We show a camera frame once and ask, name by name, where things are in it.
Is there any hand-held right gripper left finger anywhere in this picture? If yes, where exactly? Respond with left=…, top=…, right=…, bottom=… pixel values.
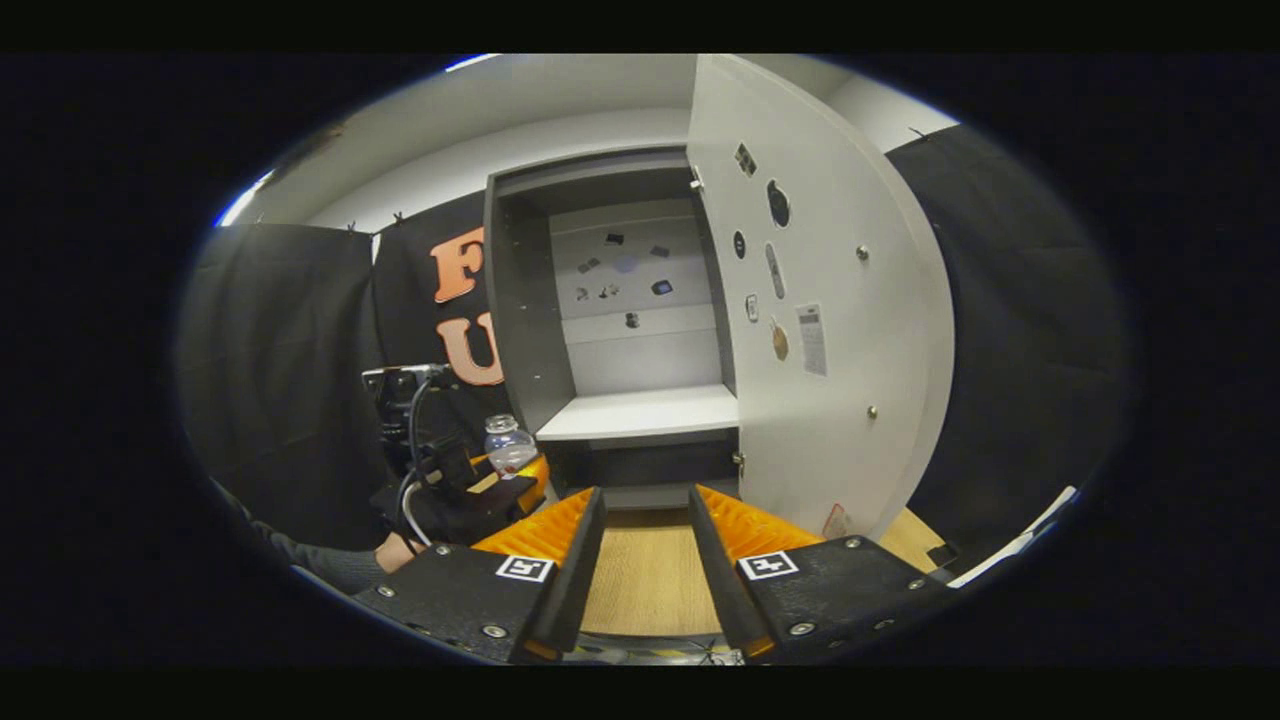
left=350, top=487, right=608, bottom=666

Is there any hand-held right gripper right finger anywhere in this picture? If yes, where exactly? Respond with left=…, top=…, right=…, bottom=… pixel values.
left=688, top=484, right=956, bottom=664

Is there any clear glass bottle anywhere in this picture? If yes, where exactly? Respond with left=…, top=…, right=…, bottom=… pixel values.
left=485, top=414, right=539, bottom=479

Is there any dark grey cabinet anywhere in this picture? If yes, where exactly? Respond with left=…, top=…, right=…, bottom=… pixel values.
left=484, top=145, right=746, bottom=511

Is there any grey cabinet door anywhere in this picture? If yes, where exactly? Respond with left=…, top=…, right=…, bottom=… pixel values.
left=685, top=54, right=956, bottom=543

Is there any black backdrop cloth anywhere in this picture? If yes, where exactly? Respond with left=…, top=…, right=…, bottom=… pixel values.
left=175, top=125, right=1131, bottom=581

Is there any white flat board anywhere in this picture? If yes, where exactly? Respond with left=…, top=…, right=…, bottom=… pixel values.
left=945, top=486, right=1081, bottom=589

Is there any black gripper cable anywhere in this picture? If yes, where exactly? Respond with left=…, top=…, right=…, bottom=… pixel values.
left=398, top=372, right=451, bottom=549

